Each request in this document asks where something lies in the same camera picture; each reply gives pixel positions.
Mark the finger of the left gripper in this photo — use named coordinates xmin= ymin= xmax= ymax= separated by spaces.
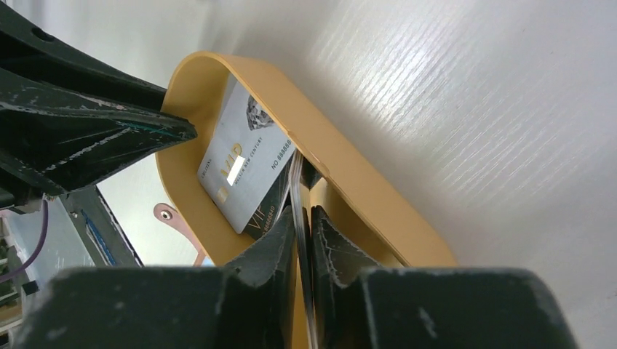
xmin=1 ymin=4 xmax=196 ymax=196

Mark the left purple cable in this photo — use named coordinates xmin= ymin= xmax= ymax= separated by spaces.
xmin=0 ymin=197 xmax=50 ymax=285

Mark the silver striped card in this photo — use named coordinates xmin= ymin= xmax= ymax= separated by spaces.
xmin=289 ymin=150 xmax=319 ymax=348
xmin=197 ymin=76 xmax=295 ymax=239

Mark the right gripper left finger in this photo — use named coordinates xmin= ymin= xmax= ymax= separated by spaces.
xmin=12 ymin=208 xmax=296 ymax=348

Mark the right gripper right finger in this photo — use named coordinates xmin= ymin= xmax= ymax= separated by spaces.
xmin=311 ymin=206 xmax=578 ymax=348

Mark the tan oval tray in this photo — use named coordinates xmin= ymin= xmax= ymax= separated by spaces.
xmin=155 ymin=51 xmax=459 ymax=349

